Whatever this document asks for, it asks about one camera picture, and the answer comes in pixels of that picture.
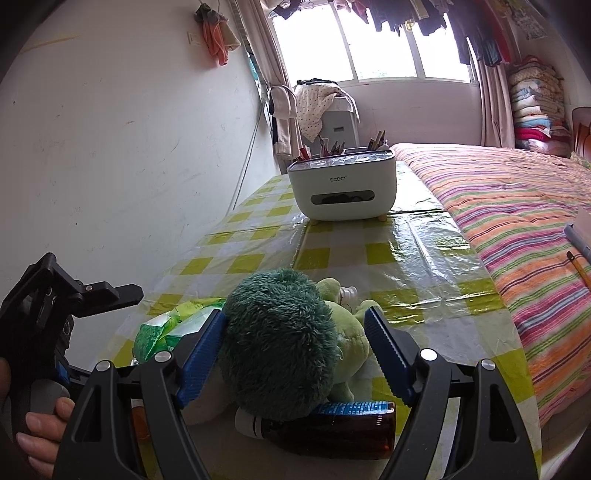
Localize orange cloths on wall hook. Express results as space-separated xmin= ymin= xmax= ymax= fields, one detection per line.
xmin=194 ymin=3 xmax=242 ymax=66

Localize green white plastic wrapper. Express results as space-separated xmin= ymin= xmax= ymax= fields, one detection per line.
xmin=133 ymin=297 xmax=227 ymax=364

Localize thin wall cable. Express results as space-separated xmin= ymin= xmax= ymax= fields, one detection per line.
xmin=232 ymin=91 xmax=271 ymax=209

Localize person's left hand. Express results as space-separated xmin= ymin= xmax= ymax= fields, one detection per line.
xmin=15 ymin=398 xmax=75 ymax=468

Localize chair draped with clothes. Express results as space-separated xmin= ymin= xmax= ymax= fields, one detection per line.
xmin=267 ymin=84 xmax=302 ymax=158

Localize stack of folded quilts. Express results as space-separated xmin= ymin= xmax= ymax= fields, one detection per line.
xmin=507 ymin=54 xmax=574 ymax=156

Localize yellow pencil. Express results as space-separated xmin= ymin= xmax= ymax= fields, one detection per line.
xmin=566 ymin=250 xmax=591 ymax=290

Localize striped bed blanket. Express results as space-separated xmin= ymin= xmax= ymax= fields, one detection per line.
xmin=392 ymin=141 xmax=591 ymax=426

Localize row of hanging clothes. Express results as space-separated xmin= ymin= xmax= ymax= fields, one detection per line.
xmin=271 ymin=0 xmax=551 ymax=66

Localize small orange object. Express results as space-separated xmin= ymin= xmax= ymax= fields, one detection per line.
xmin=131 ymin=399 xmax=151 ymax=442

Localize brown bottle with blue label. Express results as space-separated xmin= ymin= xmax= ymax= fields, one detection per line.
xmin=234 ymin=400 xmax=397 ymax=461

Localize yellow checked tablecloth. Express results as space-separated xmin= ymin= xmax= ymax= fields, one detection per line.
xmin=113 ymin=161 xmax=544 ymax=480

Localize white dotted cloth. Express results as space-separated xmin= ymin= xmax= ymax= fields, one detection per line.
xmin=294 ymin=80 xmax=355 ymax=140

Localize wooden bed headboard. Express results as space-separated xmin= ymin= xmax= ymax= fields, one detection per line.
xmin=571 ymin=106 xmax=591 ymax=163

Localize blue pencil case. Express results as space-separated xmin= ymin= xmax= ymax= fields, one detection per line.
xmin=564 ymin=205 xmax=591 ymax=265

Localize beige curtain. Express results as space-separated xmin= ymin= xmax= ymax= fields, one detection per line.
xmin=239 ymin=0 xmax=293 ymax=89
xmin=475 ymin=41 xmax=516 ymax=149

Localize window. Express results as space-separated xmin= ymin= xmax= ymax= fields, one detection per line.
xmin=271 ymin=4 xmax=482 ymax=85

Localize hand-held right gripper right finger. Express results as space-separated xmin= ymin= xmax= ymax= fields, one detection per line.
xmin=364 ymin=305 xmax=539 ymax=480

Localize white desk organiser box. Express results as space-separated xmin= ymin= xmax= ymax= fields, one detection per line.
xmin=287 ymin=144 xmax=398 ymax=226

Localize green plush toy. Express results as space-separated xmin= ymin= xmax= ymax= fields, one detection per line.
xmin=217 ymin=269 xmax=385 ymax=424

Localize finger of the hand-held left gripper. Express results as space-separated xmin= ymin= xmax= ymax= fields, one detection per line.
xmin=74 ymin=283 xmax=144 ymax=320

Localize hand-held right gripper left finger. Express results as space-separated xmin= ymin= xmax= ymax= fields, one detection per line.
xmin=58 ymin=308 xmax=228 ymax=480

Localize bunch of pencils in organiser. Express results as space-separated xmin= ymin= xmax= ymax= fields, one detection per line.
xmin=297 ymin=130 xmax=391 ymax=161

